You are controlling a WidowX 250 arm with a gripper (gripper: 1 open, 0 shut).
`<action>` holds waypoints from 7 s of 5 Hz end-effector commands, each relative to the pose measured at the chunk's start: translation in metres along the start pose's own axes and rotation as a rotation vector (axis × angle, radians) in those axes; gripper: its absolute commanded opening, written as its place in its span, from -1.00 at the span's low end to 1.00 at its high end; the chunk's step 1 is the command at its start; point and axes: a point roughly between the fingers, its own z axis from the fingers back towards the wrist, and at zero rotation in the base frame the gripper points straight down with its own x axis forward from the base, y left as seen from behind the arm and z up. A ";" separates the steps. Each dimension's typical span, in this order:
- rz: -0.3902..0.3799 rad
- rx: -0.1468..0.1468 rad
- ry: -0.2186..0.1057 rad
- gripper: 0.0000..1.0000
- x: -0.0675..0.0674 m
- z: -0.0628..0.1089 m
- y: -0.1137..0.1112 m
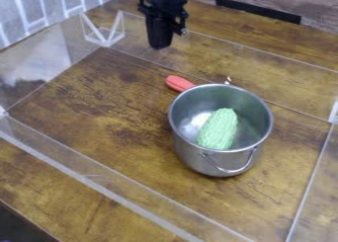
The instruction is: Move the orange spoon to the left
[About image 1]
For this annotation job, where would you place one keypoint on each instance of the silver metal pot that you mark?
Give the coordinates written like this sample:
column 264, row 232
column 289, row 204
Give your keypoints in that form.
column 189, row 112

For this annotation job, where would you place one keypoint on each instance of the clear acrylic corner bracket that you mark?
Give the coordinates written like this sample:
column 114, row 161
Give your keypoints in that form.
column 100, row 35

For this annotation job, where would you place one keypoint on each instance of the black strip on wall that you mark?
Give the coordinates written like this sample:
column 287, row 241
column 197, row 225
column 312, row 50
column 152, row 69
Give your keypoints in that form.
column 263, row 11

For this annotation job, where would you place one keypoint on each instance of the green knitted vegetable toy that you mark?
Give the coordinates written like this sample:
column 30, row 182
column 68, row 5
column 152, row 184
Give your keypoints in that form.
column 219, row 131

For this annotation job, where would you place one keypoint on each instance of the clear acrylic enclosure wall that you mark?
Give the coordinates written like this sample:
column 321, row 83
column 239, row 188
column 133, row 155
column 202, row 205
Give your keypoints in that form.
column 88, row 164

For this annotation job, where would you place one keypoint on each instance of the orange plastic spoon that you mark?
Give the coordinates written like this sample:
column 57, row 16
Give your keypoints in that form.
column 178, row 83

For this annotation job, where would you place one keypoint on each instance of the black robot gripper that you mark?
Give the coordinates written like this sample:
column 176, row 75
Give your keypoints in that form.
column 165, row 19

